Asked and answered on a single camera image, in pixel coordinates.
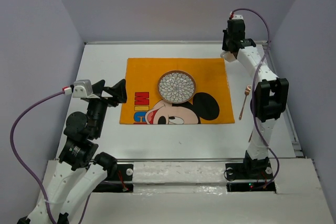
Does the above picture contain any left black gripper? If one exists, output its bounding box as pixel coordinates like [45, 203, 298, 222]
[88, 78, 128, 136]

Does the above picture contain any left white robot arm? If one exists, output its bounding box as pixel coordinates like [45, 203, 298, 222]
[13, 79, 127, 223]

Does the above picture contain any floral patterned plate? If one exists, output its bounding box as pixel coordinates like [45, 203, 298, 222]
[157, 70, 196, 104]

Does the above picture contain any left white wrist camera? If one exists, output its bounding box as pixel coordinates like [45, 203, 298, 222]
[62, 79, 93, 98]

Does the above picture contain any copper fork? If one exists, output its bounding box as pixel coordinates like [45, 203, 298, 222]
[238, 85, 252, 120]

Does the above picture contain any white ceramic mug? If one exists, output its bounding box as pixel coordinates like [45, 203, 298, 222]
[220, 51, 236, 62]

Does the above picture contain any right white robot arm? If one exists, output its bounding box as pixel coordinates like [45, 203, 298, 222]
[221, 14, 289, 182]

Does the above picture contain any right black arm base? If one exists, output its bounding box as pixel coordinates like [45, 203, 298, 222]
[223, 152, 275, 191]

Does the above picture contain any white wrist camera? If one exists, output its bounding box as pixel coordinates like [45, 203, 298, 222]
[62, 79, 93, 98]
[229, 12, 244, 20]

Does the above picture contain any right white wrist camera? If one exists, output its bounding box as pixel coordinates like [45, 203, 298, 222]
[229, 12, 244, 20]

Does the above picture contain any yellow cartoon cloth napkin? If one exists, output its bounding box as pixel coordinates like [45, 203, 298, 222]
[120, 58, 235, 125]

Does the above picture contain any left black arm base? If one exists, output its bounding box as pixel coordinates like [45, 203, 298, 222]
[93, 163, 134, 193]

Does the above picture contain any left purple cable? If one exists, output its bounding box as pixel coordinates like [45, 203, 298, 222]
[9, 91, 92, 224]

